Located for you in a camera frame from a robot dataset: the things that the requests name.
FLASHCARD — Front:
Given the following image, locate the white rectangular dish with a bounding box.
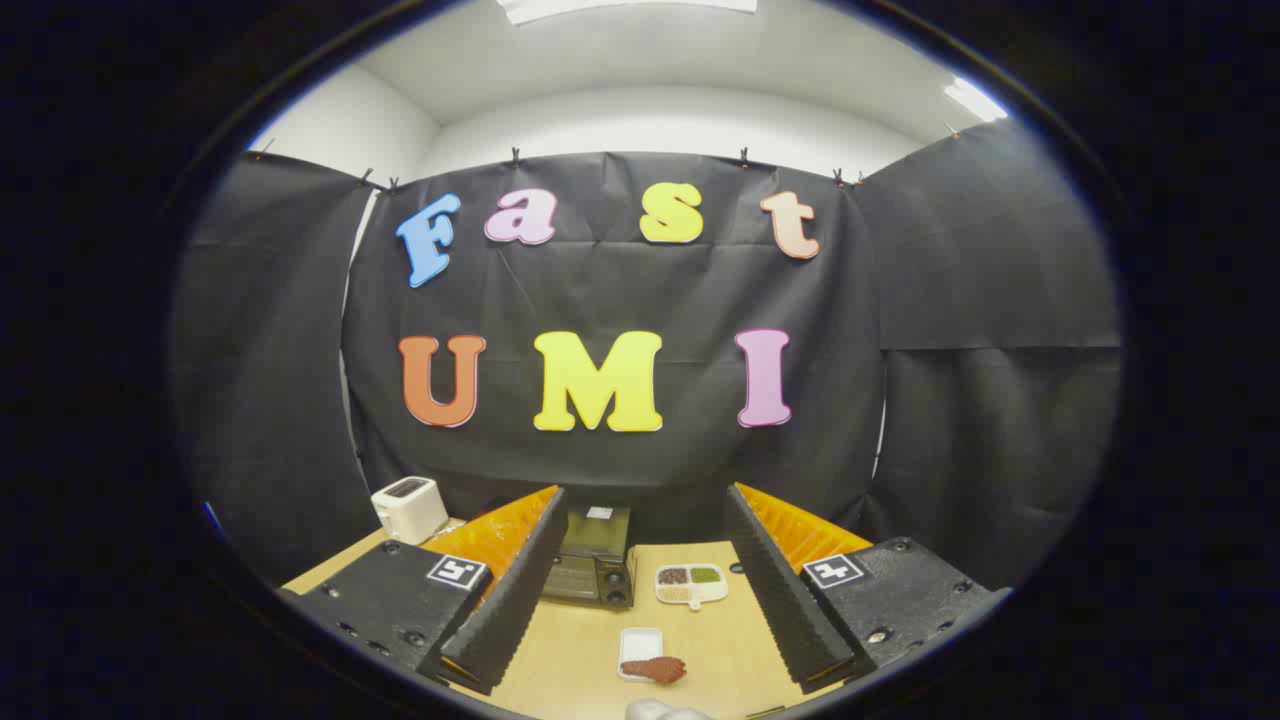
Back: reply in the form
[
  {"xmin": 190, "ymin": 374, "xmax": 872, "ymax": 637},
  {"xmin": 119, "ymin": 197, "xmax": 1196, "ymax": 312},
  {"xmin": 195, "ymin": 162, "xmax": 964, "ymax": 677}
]
[{"xmin": 617, "ymin": 627, "xmax": 665, "ymax": 683}]

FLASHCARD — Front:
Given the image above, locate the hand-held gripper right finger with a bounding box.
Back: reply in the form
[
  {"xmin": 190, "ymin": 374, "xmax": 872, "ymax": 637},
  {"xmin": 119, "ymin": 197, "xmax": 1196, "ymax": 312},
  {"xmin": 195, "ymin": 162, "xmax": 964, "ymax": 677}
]
[{"xmin": 724, "ymin": 482, "xmax": 1011, "ymax": 695}]

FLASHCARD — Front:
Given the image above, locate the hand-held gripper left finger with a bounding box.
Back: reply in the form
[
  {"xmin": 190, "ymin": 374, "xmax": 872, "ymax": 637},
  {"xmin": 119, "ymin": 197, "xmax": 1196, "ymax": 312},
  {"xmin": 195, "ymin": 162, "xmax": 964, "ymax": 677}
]
[{"xmin": 278, "ymin": 485, "xmax": 569, "ymax": 696}]

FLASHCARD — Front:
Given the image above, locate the brown meat steak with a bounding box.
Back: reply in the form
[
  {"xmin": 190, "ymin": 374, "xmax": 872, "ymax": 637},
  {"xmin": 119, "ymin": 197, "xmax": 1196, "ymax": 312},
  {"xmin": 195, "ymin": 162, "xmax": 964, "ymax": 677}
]
[{"xmin": 620, "ymin": 656, "xmax": 688, "ymax": 685}]

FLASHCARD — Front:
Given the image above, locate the white divided spice plate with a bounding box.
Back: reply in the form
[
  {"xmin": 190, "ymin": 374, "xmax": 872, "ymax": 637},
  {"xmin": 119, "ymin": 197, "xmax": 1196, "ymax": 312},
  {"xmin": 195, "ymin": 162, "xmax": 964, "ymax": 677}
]
[{"xmin": 655, "ymin": 563, "xmax": 729, "ymax": 611}]

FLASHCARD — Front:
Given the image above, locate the black toaster oven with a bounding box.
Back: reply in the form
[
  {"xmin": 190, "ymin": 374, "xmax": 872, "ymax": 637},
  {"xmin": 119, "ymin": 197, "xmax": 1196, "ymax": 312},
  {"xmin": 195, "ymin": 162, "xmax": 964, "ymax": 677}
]
[{"xmin": 540, "ymin": 505, "xmax": 638, "ymax": 609}]

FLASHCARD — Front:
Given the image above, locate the ceiling light panel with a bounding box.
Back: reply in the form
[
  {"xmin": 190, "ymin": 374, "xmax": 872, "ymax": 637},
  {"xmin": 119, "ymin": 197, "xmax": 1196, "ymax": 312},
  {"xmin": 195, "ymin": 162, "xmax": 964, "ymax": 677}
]
[
  {"xmin": 497, "ymin": 0, "xmax": 758, "ymax": 26},
  {"xmin": 943, "ymin": 77, "xmax": 1009, "ymax": 124}
]

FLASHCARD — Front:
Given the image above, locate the black backdrop cloth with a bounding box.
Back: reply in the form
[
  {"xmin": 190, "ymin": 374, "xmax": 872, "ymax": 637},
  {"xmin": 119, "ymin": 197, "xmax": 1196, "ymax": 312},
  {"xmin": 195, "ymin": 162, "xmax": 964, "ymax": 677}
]
[{"xmin": 170, "ymin": 120, "xmax": 1123, "ymax": 591}]

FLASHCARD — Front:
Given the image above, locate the white toaster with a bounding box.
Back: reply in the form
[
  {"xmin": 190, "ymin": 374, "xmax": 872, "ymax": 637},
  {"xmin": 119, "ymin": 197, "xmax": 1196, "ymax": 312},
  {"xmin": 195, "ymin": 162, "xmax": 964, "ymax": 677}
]
[{"xmin": 371, "ymin": 476, "xmax": 450, "ymax": 546}]

